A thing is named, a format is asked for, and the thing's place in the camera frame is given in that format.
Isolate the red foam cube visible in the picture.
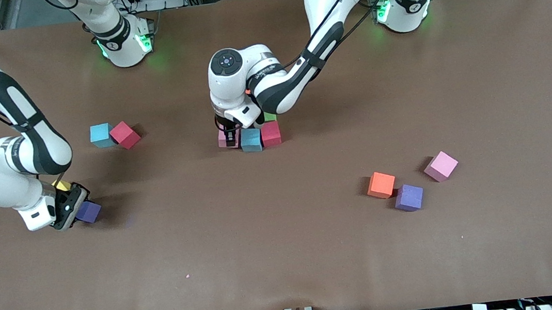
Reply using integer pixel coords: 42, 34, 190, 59
108, 119, 143, 151
259, 120, 283, 149

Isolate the violet foam cube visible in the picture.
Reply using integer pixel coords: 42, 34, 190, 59
74, 199, 104, 226
392, 182, 426, 213

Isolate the cyan foam cube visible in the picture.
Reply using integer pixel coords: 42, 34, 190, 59
89, 122, 116, 149
239, 127, 264, 154

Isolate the pink foam cube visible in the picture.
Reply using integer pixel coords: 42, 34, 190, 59
216, 126, 242, 150
421, 149, 461, 184

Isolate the brown table mat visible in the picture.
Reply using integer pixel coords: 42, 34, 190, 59
0, 0, 552, 310

